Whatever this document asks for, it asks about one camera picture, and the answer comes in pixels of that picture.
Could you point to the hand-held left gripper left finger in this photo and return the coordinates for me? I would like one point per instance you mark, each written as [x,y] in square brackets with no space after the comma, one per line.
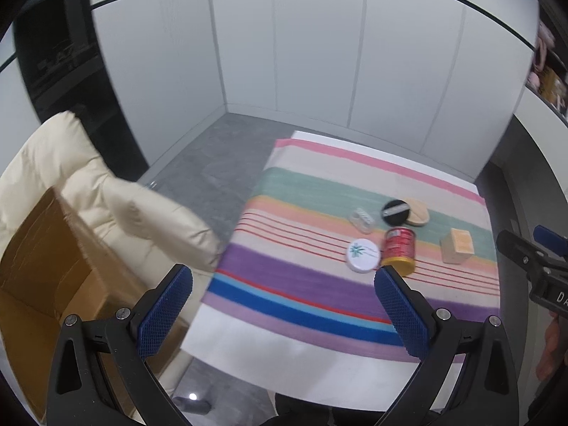
[164,315]

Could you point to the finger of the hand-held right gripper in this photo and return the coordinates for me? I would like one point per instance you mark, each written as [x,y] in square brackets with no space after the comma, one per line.
[510,245]
[548,234]

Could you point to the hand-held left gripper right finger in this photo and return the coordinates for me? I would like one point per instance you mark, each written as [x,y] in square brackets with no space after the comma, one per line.
[399,315]

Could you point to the clear plastic oval case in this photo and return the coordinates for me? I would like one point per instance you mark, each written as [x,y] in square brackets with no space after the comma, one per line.
[361,220]

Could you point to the person's right hand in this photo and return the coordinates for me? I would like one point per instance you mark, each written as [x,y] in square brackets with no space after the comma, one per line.
[554,346]

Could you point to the wooden cube box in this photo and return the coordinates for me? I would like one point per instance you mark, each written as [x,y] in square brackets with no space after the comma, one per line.
[457,247]

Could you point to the red metal can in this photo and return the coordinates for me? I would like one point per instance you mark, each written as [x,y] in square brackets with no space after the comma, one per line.
[399,250]

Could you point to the white round lid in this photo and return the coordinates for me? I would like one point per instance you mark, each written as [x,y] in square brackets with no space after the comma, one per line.
[363,255]

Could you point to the round wooden lid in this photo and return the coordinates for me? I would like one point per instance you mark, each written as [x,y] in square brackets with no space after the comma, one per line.
[419,216]

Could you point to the striped colourful cloth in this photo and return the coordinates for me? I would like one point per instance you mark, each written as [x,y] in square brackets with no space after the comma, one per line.
[310,248]

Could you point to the brown cardboard box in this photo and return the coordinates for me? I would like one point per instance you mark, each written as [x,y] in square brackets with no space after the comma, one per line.
[49,266]

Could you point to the clear plastic bottle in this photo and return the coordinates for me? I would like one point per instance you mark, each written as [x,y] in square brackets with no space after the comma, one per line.
[151,184]

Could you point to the tan printed box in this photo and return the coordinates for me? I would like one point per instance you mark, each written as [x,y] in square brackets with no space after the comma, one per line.
[554,83]

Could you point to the cream padded jacket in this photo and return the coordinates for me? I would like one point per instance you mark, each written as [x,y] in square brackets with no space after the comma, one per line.
[93,177]

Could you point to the small pink plush toy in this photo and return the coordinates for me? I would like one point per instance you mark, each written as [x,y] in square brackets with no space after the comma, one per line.
[532,77]

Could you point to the pink plush bag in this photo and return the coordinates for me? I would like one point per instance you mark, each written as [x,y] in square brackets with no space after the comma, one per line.
[545,37]

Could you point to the black display cabinet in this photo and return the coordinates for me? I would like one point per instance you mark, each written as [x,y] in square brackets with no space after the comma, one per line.
[75,80]

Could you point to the wall socket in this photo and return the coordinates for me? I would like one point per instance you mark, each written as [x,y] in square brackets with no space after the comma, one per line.
[513,225]

